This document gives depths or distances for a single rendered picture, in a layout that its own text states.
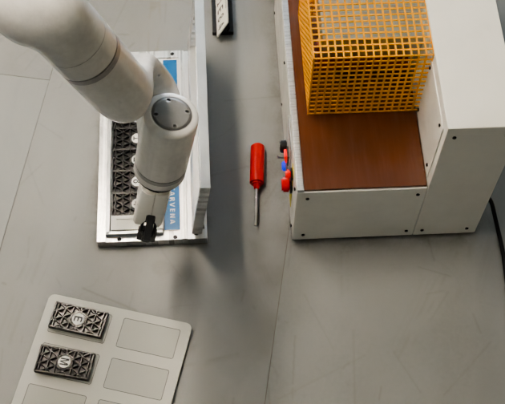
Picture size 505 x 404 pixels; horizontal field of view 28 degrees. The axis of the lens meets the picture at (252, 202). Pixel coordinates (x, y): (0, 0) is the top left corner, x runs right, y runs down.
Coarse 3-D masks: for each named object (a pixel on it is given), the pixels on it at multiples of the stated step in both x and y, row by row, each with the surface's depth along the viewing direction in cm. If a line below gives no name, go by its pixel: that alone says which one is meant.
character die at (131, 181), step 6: (114, 174) 195; (120, 174) 194; (126, 174) 195; (132, 174) 195; (114, 180) 194; (120, 180) 194; (126, 180) 194; (132, 180) 194; (138, 180) 194; (114, 186) 193; (120, 186) 194; (126, 186) 194; (132, 186) 193; (138, 186) 193; (114, 192) 192; (120, 192) 192
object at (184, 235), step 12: (180, 60) 209; (180, 72) 207; (180, 84) 206; (180, 192) 194; (180, 204) 193; (180, 216) 191; (180, 228) 190; (204, 228) 190; (108, 240) 189; (132, 240) 189; (156, 240) 189; (168, 240) 189; (180, 240) 190; (192, 240) 190; (204, 240) 190
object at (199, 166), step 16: (192, 16) 195; (192, 32) 198; (192, 48) 202; (192, 64) 200; (192, 80) 198; (192, 96) 196; (208, 144) 177; (192, 160) 189; (208, 160) 175; (192, 176) 188; (208, 176) 174; (192, 192) 187; (208, 192) 174; (192, 208) 186; (192, 224) 186
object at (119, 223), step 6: (114, 216) 190; (120, 216) 190; (126, 216) 190; (132, 216) 190; (114, 222) 189; (120, 222) 189; (126, 222) 189; (132, 222) 189; (144, 222) 190; (162, 222) 189; (114, 228) 189; (120, 228) 189; (126, 228) 189; (132, 228) 189; (138, 228) 189; (156, 228) 189; (162, 228) 189
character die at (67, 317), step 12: (60, 312) 182; (72, 312) 182; (84, 312) 182; (96, 312) 182; (48, 324) 180; (60, 324) 180; (72, 324) 181; (84, 324) 181; (96, 324) 181; (96, 336) 179
